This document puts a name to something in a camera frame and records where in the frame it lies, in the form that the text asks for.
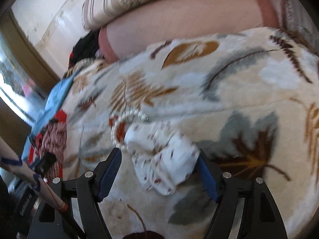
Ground light blue cloth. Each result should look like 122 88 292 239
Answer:
21 76 75 160

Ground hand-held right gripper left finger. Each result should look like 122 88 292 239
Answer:
27 147 122 239

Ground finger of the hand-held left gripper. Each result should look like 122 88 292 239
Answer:
33 152 57 175

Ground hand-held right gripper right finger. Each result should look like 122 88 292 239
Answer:
196 149 288 239

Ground white patterned baby socks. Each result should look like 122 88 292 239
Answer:
124 122 200 196

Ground black cloth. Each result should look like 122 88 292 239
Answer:
68 31 101 66

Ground pink quilted cushion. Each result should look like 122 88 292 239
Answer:
98 0 280 63

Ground red patterned cloth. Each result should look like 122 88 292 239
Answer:
27 111 68 180

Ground leaf print plush blanket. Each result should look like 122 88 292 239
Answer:
21 26 319 239

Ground white pearl necklace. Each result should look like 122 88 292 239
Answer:
110 111 149 152

